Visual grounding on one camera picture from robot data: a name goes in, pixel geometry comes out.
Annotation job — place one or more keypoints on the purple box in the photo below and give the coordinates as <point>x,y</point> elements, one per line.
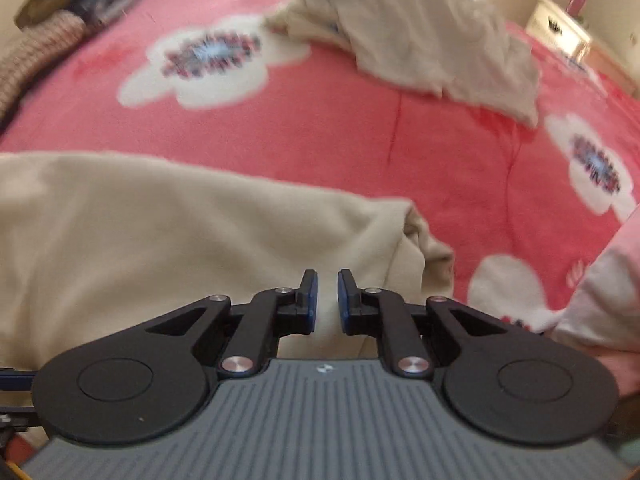
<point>578,1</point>

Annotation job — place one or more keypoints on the red floral blanket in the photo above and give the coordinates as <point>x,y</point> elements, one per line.
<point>350,150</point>

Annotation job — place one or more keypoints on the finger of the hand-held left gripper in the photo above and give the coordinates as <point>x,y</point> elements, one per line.
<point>15,380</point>

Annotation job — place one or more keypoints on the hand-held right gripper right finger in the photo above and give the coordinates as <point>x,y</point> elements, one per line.
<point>344,305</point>

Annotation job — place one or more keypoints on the white crumpled garment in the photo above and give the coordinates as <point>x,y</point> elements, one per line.
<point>305,25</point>

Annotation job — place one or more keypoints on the cream nightstand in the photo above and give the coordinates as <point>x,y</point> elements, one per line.
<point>560,25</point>

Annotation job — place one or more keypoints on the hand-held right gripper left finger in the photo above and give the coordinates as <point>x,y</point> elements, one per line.
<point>311,305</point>

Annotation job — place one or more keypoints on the grey-beige crumpled garment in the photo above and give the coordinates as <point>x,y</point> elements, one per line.
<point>430,30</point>

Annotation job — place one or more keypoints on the pink quilt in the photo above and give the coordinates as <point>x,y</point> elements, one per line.
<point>610,290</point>

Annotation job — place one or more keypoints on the checked knit cloth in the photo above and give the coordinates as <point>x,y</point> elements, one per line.
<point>35,55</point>

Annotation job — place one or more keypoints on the beige zip hoodie black trim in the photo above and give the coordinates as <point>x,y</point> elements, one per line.
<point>175,240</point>

